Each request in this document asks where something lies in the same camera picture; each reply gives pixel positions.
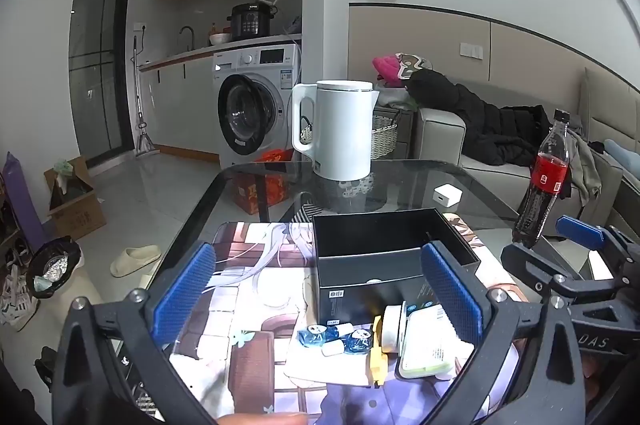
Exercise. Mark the white light switch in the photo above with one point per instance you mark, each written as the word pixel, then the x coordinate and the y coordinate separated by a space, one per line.
pixel 470 50

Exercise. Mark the mop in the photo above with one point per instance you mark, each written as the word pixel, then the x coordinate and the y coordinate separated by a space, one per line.
pixel 145 140

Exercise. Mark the grey garment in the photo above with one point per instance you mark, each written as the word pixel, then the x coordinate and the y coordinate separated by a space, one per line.
pixel 587 165

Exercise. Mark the patterned cushion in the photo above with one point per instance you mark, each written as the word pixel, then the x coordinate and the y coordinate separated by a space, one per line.
pixel 415 64

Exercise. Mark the white base cabinet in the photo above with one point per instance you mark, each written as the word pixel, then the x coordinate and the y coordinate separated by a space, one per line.
pixel 175 105

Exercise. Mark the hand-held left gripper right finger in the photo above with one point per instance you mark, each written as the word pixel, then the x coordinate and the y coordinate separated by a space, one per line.
pixel 450 295

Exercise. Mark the black trash bag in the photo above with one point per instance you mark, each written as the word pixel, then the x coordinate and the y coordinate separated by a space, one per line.
pixel 50 270

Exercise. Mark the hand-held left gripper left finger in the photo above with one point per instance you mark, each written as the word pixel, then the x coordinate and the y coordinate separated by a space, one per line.
pixel 185 290

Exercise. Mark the black white patterned item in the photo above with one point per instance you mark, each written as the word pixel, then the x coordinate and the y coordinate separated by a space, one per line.
pixel 355 187

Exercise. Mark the cola bottle with red label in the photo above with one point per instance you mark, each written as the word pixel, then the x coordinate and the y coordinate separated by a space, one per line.
pixel 547 175

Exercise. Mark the beige sofa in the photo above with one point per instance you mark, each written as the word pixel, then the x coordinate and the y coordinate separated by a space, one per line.
pixel 440 135

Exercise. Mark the wicker basket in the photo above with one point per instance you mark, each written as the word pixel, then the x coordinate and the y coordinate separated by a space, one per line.
pixel 385 137

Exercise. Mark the printed desk mat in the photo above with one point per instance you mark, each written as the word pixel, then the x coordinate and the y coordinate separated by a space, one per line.
pixel 260 265

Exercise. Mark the black jacket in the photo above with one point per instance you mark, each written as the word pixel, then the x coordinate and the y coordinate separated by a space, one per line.
pixel 450 105

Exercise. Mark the black cardboard box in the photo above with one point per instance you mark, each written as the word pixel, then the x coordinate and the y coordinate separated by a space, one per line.
pixel 365 275

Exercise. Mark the purple yoga mat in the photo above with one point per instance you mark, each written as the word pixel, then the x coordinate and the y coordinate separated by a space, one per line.
pixel 22 200

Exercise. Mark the white bowl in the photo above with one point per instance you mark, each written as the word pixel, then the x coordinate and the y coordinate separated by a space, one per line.
pixel 220 39

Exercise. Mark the brown cardboard box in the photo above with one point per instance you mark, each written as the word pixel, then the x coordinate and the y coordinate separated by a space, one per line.
pixel 77 210

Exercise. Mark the black pressure cooker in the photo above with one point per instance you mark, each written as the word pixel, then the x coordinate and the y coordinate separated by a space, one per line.
pixel 250 22

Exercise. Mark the yellow keycap puller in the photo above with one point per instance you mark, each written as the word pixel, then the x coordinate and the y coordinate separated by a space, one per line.
pixel 376 355

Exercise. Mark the kitchen faucet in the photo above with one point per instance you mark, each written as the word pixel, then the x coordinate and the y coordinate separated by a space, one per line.
pixel 190 36

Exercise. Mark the green plastic case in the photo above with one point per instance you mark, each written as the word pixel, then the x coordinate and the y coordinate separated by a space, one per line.
pixel 430 345

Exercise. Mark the pink hat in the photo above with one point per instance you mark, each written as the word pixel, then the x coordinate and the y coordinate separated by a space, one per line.
pixel 387 70

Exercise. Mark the pile of clothes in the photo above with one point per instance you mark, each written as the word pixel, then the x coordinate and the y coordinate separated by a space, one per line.
pixel 392 97

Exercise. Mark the white electric kettle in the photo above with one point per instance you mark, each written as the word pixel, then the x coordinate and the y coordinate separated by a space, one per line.
pixel 345 130

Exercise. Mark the person's left hand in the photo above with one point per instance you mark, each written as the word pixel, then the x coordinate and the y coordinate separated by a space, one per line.
pixel 265 419

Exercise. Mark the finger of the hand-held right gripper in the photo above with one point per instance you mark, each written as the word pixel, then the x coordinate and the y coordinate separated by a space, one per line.
pixel 580 232
pixel 530 262

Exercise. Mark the red cardboard box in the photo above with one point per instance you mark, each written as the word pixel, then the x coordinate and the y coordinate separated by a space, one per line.
pixel 260 190

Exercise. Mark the white washing machine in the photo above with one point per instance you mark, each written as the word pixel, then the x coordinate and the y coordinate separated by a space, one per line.
pixel 250 105

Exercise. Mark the white charger adapter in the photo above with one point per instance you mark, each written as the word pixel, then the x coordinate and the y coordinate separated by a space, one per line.
pixel 446 196

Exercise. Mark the light blue blanket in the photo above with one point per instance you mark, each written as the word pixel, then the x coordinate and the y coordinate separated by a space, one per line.
pixel 622 155

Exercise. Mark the black framed glass door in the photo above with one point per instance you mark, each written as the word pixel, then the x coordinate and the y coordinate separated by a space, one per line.
pixel 100 65

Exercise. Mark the beige slipper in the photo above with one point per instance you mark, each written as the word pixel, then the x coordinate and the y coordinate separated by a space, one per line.
pixel 132 260

